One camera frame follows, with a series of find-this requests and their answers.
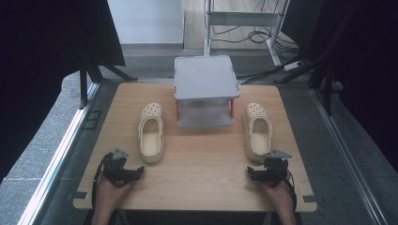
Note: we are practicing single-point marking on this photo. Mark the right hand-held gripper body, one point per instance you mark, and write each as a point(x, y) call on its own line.
point(275, 170)

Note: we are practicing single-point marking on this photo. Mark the black tripod stand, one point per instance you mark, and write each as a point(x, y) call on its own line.
point(83, 84)
point(327, 90)

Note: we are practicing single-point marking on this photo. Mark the white power strip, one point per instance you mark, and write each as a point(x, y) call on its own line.
point(292, 65)

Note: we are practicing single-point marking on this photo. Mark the cream clog shoe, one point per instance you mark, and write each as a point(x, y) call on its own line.
point(151, 134)
point(258, 132)

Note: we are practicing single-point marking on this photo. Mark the aluminium floor rail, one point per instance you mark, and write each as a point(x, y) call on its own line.
point(53, 165)
point(347, 156)

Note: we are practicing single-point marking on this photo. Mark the white metal stand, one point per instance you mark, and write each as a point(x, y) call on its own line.
point(244, 19)

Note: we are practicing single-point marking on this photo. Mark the black curtain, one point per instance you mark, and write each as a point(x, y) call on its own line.
point(47, 47)
point(366, 56)

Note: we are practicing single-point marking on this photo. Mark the person's right hand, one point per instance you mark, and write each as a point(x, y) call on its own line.
point(279, 197)

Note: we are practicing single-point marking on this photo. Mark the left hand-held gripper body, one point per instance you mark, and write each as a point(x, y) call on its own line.
point(114, 170)

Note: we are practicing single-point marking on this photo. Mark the person's left hand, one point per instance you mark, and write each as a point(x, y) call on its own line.
point(109, 194)

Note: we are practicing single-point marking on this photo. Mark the grey two-tier shoe rack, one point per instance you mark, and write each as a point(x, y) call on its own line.
point(205, 78)

